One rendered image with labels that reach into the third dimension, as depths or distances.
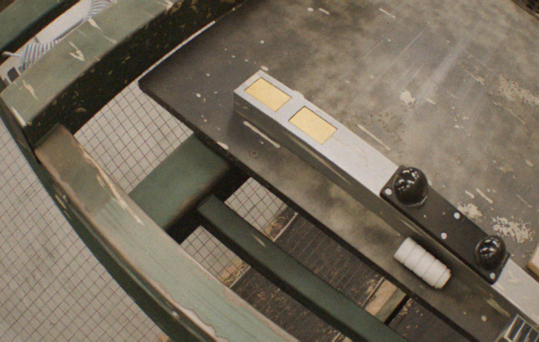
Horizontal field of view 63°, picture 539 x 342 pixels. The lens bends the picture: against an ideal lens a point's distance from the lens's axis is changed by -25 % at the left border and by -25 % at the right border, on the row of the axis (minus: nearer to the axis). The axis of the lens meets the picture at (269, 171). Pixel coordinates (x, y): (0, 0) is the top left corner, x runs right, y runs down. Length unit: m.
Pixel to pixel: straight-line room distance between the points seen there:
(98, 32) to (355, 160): 0.39
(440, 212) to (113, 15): 0.52
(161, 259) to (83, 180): 0.15
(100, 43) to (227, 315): 0.40
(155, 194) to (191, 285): 0.19
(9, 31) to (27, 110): 0.52
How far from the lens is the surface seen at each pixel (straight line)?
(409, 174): 0.52
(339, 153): 0.66
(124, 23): 0.75
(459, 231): 0.63
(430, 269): 0.63
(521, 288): 0.66
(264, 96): 0.70
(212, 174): 0.73
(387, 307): 1.80
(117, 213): 0.62
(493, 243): 0.52
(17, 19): 1.20
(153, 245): 0.59
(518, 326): 0.66
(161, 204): 0.71
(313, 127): 0.67
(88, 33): 0.76
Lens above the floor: 1.73
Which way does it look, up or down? 12 degrees down
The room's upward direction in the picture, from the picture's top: 38 degrees counter-clockwise
